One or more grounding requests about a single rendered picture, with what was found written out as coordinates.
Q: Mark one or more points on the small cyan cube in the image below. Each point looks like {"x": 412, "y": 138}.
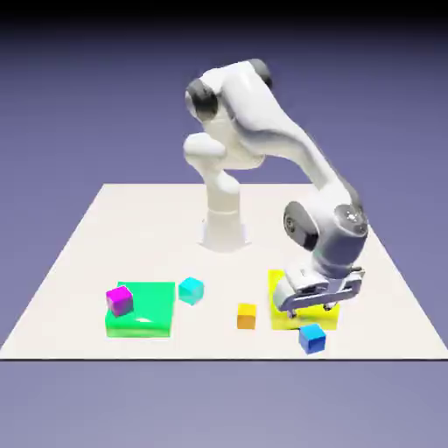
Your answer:
{"x": 191, "y": 290}

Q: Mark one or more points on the small blue cube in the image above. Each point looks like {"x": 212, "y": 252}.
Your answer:
{"x": 312, "y": 338}

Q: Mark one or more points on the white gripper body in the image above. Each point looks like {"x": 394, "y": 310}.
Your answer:
{"x": 315, "y": 297}

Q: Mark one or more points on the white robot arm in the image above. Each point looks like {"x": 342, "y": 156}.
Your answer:
{"x": 255, "y": 115}

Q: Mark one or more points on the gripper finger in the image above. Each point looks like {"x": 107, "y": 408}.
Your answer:
{"x": 328, "y": 307}
{"x": 292, "y": 313}

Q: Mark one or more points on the large yellow box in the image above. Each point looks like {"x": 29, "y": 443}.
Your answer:
{"x": 315, "y": 320}

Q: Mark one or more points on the large green box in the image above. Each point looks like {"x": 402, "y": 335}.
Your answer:
{"x": 154, "y": 308}

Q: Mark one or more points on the small magenta cube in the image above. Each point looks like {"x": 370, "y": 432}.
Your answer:
{"x": 119, "y": 301}

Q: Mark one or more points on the small orange cube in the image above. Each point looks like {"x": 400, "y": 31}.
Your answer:
{"x": 246, "y": 316}

